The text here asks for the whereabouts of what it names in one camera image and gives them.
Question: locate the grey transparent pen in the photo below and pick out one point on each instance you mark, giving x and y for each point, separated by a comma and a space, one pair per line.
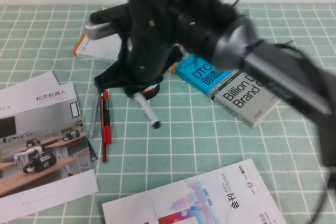
94, 119

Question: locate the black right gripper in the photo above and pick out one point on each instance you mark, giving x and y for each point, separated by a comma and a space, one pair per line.
149, 37

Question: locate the white book with orange edges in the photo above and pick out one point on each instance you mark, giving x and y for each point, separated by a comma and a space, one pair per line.
99, 48

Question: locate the black mesh pen holder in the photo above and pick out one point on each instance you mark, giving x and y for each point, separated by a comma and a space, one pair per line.
151, 95

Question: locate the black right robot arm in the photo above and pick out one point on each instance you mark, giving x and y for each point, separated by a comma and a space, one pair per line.
262, 61

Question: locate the black marker with red cap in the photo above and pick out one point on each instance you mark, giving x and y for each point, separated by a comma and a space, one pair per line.
106, 129

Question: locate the brochure with classroom robot photo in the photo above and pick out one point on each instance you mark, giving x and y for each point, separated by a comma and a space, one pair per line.
47, 129

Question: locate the white show catalogue magazine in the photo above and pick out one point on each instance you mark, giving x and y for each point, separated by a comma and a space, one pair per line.
210, 200

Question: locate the white marker with black cap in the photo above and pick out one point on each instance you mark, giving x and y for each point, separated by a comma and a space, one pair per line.
145, 110

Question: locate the green checked tablecloth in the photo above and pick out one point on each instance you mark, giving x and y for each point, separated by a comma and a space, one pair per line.
183, 142

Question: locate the blue and grey book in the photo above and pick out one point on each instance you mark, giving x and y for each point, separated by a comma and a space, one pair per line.
236, 98

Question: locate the plain white brochure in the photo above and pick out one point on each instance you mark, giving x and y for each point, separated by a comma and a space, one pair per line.
44, 79

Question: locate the red pencil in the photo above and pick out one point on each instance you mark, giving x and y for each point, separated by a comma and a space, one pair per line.
104, 153

